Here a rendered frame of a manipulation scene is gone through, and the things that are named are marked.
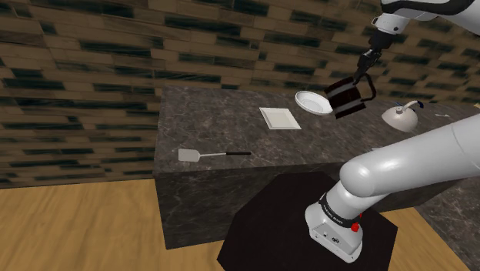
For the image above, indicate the small white utensil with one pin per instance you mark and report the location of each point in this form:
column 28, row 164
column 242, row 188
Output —
column 442, row 115

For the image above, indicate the black robot stand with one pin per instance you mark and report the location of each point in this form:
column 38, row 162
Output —
column 270, row 225

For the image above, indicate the white bowl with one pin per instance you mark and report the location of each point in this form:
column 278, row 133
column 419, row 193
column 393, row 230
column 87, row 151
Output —
column 310, row 103

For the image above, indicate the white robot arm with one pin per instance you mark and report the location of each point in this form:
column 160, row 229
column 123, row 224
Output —
column 408, row 165

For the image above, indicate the dark mug with white bands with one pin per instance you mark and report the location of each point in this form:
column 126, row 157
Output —
column 345, row 98

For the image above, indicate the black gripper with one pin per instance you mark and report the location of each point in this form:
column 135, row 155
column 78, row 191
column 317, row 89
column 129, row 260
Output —
column 378, row 45

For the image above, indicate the white square plate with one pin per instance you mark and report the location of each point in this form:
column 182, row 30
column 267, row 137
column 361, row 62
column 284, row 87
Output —
column 279, row 118

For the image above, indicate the white kettle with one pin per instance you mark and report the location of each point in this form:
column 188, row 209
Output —
column 400, row 119

